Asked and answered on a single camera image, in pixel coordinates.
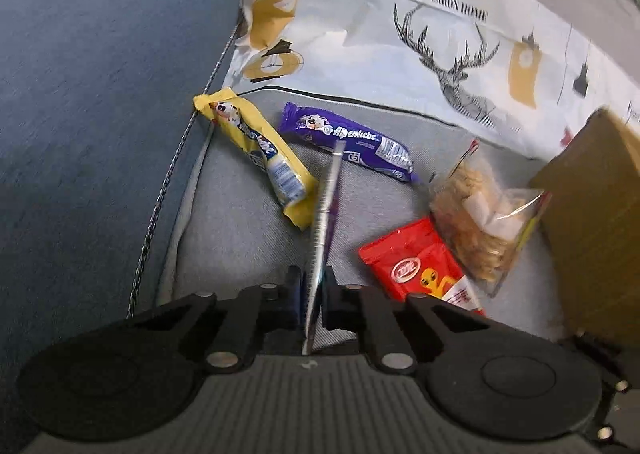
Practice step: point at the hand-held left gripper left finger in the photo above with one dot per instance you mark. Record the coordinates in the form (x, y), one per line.
(295, 294)

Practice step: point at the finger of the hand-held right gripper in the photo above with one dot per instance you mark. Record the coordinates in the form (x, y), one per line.
(617, 369)

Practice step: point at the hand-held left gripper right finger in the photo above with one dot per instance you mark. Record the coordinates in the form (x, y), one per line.
(327, 299)

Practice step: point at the purple candy packet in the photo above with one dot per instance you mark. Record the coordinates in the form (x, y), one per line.
(322, 234)
(350, 138)

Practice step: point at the yellow candy packet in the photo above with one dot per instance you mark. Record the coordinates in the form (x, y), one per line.
(260, 148)

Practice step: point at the cardboard box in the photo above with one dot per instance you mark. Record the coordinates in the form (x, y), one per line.
(600, 214)

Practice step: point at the red snack packet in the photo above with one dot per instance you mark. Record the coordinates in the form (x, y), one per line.
(415, 259)

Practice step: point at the clear bag of crackers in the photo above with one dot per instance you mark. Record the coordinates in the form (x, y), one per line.
(475, 224)

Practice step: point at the blue cushion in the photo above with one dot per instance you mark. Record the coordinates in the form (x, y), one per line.
(100, 83)

